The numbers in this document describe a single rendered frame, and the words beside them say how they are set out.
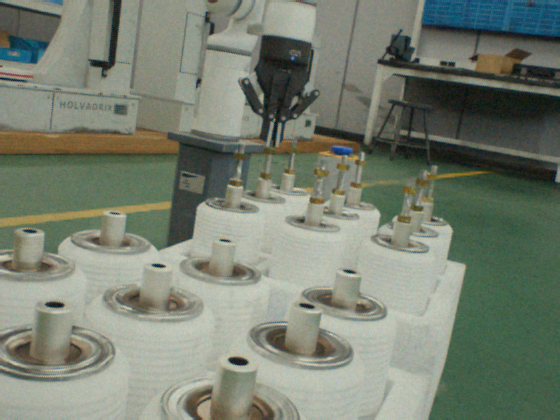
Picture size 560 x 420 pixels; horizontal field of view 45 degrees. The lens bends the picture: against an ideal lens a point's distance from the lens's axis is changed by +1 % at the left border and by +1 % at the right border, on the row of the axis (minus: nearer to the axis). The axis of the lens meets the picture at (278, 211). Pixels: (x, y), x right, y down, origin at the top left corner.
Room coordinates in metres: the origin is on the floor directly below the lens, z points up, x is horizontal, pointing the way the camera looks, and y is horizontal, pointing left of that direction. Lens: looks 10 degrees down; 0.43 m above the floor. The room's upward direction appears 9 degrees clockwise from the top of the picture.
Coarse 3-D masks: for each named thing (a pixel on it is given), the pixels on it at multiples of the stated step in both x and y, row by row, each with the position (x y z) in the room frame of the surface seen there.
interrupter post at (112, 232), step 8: (104, 216) 0.63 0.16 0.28; (112, 216) 0.63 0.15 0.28; (120, 216) 0.63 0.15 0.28; (104, 224) 0.63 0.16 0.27; (112, 224) 0.63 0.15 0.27; (120, 224) 0.63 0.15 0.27; (104, 232) 0.63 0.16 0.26; (112, 232) 0.63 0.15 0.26; (120, 232) 0.63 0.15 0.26; (104, 240) 0.63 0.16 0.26; (112, 240) 0.63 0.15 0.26; (120, 240) 0.63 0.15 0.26
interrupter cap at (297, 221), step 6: (288, 216) 0.90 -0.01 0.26; (294, 216) 0.91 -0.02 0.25; (300, 216) 0.92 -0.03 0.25; (288, 222) 0.87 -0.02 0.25; (294, 222) 0.87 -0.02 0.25; (300, 222) 0.90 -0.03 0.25; (324, 222) 0.91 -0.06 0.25; (330, 222) 0.91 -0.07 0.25; (300, 228) 0.86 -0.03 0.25; (306, 228) 0.85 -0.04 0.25; (312, 228) 0.85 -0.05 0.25; (318, 228) 0.86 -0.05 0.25; (324, 228) 0.86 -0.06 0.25; (330, 228) 0.87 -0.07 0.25; (336, 228) 0.88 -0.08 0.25
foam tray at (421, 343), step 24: (192, 240) 0.98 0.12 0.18; (264, 264) 0.92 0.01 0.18; (456, 264) 1.12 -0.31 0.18; (288, 288) 0.82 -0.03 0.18; (456, 288) 0.96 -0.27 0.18; (432, 312) 0.82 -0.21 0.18; (408, 336) 0.77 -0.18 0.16; (432, 336) 0.76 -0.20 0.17; (408, 360) 0.77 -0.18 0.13; (432, 360) 0.76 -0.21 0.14; (432, 384) 0.81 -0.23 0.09
